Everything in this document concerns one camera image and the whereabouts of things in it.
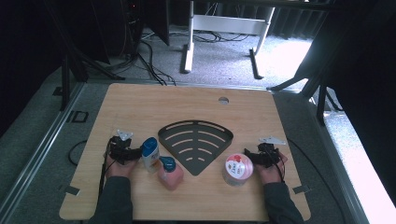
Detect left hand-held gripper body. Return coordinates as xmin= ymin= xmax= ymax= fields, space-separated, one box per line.
xmin=108 ymin=129 xmax=134 ymax=165

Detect person's left hand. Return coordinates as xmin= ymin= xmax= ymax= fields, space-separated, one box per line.
xmin=105 ymin=153 xmax=139 ymax=179

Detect black corner shelf tray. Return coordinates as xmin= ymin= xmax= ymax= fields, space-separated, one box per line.
xmin=157 ymin=119 xmax=234 ymax=176

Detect black cable loop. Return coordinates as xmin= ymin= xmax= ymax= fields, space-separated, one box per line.
xmin=67 ymin=139 xmax=88 ymax=166

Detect pink pump bottle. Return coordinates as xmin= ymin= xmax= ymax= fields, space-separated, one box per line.
xmin=157 ymin=156 xmax=185 ymax=191

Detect black rectangular floor bracket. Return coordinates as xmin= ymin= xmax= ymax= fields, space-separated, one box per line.
xmin=64 ymin=110 xmax=90 ymax=124

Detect left hand-held gripper cable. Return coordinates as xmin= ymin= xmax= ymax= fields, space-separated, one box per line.
xmin=97 ymin=138 xmax=115 ymax=199

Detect black floor cables bundle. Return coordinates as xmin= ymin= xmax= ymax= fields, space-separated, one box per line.
xmin=136 ymin=38 xmax=177 ymax=87

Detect long black floor cable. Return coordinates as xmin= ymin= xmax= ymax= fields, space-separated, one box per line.
xmin=286 ymin=138 xmax=347 ymax=224

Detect person's right hand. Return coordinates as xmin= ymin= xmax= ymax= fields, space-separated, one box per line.
xmin=253 ymin=151 xmax=289 ymax=185

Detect white bottle with blue cap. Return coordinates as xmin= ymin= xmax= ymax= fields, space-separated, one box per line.
xmin=141 ymin=136 xmax=161 ymax=174

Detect grey tape strip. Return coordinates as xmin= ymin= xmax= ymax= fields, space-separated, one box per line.
xmin=292 ymin=185 xmax=312 ymax=195
xmin=58 ymin=184 xmax=80 ymax=197

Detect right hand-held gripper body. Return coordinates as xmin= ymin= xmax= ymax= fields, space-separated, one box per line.
xmin=257 ymin=135 xmax=287 ymax=168

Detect cables under white desk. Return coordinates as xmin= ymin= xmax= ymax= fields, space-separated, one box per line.
xmin=192 ymin=29 xmax=250 ymax=44

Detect white desk frame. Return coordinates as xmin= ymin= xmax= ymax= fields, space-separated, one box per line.
xmin=180 ymin=0 xmax=276 ymax=80

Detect pink round jar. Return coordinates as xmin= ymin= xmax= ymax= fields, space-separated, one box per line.
xmin=222 ymin=152 xmax=255 ymax=187

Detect hand-held gripper cable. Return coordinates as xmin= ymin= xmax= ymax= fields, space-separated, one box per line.
xmin=97 ymin=138 xmax=115 ymax=199
xmin=264 ymin=145 xmax=287 ymax=184

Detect right hand-held gripper cable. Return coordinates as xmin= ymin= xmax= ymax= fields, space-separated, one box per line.
xmin=264 ymin=145 xmax=287 ymax=184

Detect black metal stand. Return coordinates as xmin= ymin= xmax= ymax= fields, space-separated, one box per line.
xmin=267 ymin=36 xmax=344 ymax=126
xmin=46 ymin=0 xmax=126 ymax=111

